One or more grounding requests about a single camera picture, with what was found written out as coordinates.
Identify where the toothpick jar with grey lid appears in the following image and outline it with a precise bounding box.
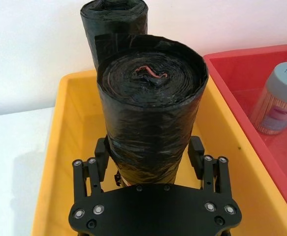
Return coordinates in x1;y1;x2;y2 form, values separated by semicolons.
250;62;287;135

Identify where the white table cloth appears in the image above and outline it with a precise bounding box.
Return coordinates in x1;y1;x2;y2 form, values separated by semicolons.
0;107;287;236

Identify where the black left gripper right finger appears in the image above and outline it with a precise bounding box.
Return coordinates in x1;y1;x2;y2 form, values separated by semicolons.
187;136;233;197

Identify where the yellow plastic bin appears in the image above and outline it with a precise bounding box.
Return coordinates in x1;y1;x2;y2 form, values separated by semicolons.
31;68;287;236

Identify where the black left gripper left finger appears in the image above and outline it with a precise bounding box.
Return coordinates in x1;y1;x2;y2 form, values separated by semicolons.
71;137;110;199

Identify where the black garbage bag roll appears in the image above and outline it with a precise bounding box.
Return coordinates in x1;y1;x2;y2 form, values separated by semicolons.
96;34;209;187
80;0;149;72

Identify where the red plastic bin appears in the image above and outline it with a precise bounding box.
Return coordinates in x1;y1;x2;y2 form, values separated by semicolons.
203;43;287;223

